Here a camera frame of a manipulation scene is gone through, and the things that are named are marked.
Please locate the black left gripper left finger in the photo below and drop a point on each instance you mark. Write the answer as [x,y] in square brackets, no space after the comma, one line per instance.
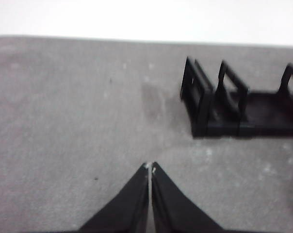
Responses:
[127,208]

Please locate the black plastic plate rack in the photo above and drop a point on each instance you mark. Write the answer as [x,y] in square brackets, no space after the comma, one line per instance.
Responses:
[224,128]

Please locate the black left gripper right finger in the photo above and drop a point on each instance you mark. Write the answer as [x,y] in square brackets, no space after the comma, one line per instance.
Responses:
[173,208]

